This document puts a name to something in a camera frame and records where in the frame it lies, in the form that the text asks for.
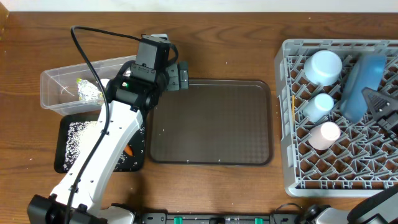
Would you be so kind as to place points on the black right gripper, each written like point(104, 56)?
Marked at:
point(390, 110)

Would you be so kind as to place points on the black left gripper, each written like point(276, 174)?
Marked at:
point(176, 82)

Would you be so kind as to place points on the dark blue plate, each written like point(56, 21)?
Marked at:
point(367, 73)

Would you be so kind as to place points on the light blue cup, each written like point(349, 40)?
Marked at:
point(318, 107)

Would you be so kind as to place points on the pink cup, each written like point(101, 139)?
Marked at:
point(324, 135)

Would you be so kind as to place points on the light blue bowl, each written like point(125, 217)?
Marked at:
point(323, 68)

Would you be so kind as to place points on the white napkin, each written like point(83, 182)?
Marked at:
point(105, 81)

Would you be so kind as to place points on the orange carrot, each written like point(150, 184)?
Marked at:
point(128, 150)

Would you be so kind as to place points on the wooden chopstick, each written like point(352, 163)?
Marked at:
point(293, 110)

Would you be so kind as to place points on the aluminium foil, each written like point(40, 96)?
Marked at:
point(87, 91)

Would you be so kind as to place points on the white rice pile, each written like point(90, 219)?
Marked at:
point(74, 143)

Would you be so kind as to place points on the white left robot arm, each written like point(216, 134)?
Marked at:
point(128, 97)

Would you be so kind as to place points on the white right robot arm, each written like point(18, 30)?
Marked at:
point(382, 207)

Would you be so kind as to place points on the grey dishwasher rack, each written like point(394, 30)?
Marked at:
point(363, 161)

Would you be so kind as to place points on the black waste tray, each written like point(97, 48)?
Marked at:
point(60, 140)

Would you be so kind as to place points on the brown serving tray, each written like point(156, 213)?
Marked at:
point(214, 122)

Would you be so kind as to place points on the clear plastic bin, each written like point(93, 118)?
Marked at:
point(59, 90)

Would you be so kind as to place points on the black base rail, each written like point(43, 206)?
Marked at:
point(286, 213)

